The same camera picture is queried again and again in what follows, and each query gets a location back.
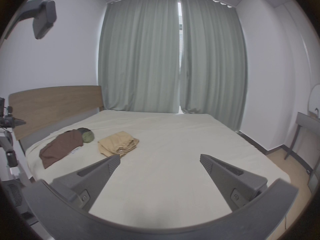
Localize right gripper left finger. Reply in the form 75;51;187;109
51;155;121;213

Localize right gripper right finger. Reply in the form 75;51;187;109
200;154;268;213

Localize tan shorts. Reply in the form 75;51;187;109
97;131;140;157

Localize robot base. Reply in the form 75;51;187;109
0;168;38;227

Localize bed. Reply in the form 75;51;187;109
9;85;292;222

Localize green garment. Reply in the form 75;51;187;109
82;131;94;144

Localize brown garment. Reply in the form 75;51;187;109
39;129;83;169

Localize grey small table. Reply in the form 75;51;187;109
284;111;320;161

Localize pale green curtain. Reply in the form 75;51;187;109
179;0;248;131
98;0;181;114

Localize window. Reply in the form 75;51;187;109
177;0;184;114

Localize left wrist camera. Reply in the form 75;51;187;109
0;98;13;117

